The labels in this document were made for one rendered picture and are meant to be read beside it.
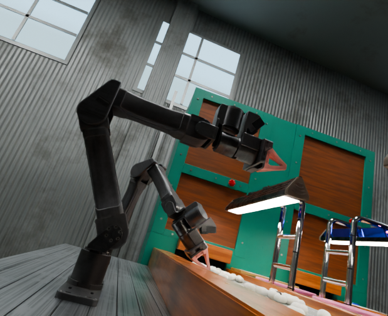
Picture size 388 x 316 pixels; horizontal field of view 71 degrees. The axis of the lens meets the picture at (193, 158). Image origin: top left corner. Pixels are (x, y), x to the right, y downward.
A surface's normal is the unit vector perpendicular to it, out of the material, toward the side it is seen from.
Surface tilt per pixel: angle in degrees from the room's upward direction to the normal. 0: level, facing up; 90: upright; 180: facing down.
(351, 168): 90
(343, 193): 90
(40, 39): 90
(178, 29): 90
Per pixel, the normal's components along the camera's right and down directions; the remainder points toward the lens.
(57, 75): 0.25, -0.25
